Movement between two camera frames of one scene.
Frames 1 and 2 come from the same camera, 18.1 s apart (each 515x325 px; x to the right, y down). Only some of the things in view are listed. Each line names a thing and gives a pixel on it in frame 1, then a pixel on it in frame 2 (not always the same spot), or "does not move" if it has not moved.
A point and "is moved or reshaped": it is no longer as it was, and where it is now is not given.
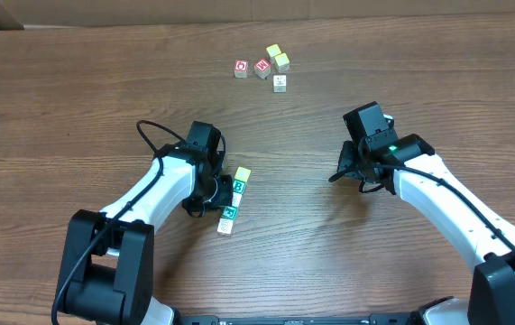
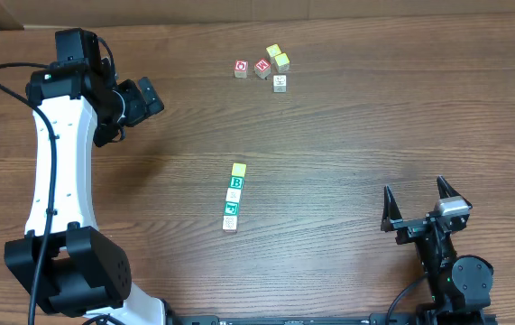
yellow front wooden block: (282, 62) does not move
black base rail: (375, 318) does not move
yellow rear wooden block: (273, 50) does not move
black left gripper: (225, 192) -> (150, 96)
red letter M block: (262, 68) does not move
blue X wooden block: (280, 83) does not move
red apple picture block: (241, 69) does not move
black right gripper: (347, 163) -> (416, 224)
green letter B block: (238, 186) is moved or reshaped
